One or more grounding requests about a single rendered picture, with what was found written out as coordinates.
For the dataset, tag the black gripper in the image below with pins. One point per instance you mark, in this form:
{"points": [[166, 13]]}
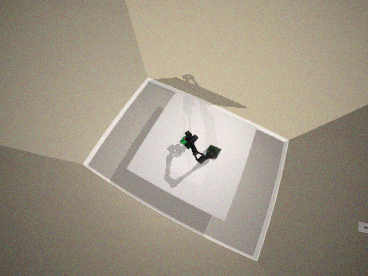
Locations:
{"points": [[187, 145]]}

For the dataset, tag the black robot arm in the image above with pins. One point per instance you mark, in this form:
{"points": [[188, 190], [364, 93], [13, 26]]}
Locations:
{"points": [[190, 140]]}

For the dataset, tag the green circuit board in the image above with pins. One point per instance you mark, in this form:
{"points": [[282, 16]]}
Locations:
{"points": [[183, 141]]}

